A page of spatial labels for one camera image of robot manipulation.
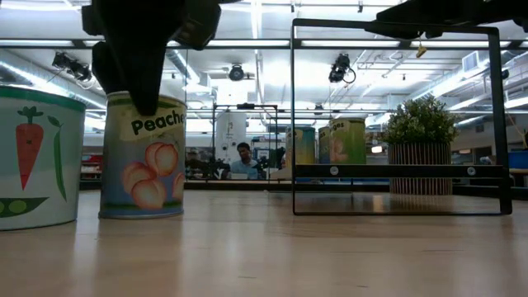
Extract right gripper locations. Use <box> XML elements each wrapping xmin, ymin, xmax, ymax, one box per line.
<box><xmin>365</xmin><ymin>0</ymin><xmax>528</xmax><ymax>40</ymax></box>

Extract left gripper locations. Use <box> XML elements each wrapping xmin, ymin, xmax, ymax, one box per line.
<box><xmin>81</xmin><ymin>0</ymin><xmax>186</xmax><ymax>116</ymax></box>

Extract peaches label tin can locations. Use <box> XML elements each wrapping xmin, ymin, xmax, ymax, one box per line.
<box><xmin>97</xmin><ymin>90</ymin><xmax>188</xmax><ymax>219</ymax></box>

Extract green label tin can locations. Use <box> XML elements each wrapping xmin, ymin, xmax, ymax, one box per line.
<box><xmin>328</xmin><ymin>116</ymin><xmax>367</xmax><ymax>166</ymax></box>

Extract white cup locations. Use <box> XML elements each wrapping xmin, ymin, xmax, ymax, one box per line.
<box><xmin>285</xmin><ymin>125</ymin><xmax>317</xmax><ymax>166</ymax></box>

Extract black ceiling device cluster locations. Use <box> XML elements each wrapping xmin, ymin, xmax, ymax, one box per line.
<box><xmin>51</xmin><ymin>51</ymin><xmax>94</xmax><ymax>83</ymax></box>

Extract white ceiling vent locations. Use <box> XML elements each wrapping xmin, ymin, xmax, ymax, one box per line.
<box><xmin>461</xmin><ymin>50</ymin><xmax>480</xmax><ymax>73</ymax></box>

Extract red storage bins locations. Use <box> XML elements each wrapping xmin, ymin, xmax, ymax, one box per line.
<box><xmin>81</xmin><ymin>154</ymin><xmax>104</xmax><ymax>181</ymax></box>

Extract green plant in ribbed pot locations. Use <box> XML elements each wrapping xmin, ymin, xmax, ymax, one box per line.
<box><xmin>381</xmin><ymin>94</ymin><xmax>460</xmax><ymax>196</ymax></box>

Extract white cylindrical column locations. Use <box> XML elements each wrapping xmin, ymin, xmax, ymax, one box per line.
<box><xmin>214</xmin><ymin>111</ymin><xmax>248</xmax><ymax>166</ymax></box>

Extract carrot and peas tin can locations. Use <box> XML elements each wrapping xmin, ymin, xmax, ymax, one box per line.
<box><xmin>0</xmin><ymin>85</ymin><xmax>87</xmax><ymax>231</ymax></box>

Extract black overhead crossbar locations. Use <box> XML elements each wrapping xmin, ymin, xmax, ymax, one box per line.
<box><xmin>0</xmin><ymin>38</ymin><xmax>528</xmax><ymax>50</ymax></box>

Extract person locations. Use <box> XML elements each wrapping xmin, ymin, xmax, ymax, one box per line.
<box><xmin>228</xmin><ymin>142</ymin><xmax>260</xmax><ymax>181</ymax></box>

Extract black ceiling camera with cable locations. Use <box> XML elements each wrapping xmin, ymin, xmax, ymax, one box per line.
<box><xmin>328</xmin><ymin>52</ymin><xmax>356</xmax><ymax>85</ymax></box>

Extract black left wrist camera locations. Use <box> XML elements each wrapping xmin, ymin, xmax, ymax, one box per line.
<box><xmin>175</xmin><ymin>0</ymin><xmax>223</xmax><ymax>51</ymax></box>

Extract black metal frame stand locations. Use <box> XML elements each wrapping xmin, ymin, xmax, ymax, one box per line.
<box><xmin>211</xmin><ymin>102</ymin><xmax>280</xmax><ymax>182</ymax></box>

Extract wooden shelf with black frame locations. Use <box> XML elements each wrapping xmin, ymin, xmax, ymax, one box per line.
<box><xmin>290</xmin><ymin>17</ymin><xmax>514</xmax><ymax>217</ymax></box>

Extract black aluminium table frame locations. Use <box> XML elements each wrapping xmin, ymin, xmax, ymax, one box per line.
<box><xmin>80</xmin><ymin>179</ymin><xmax>528</xmax><ymax>199</ymax></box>

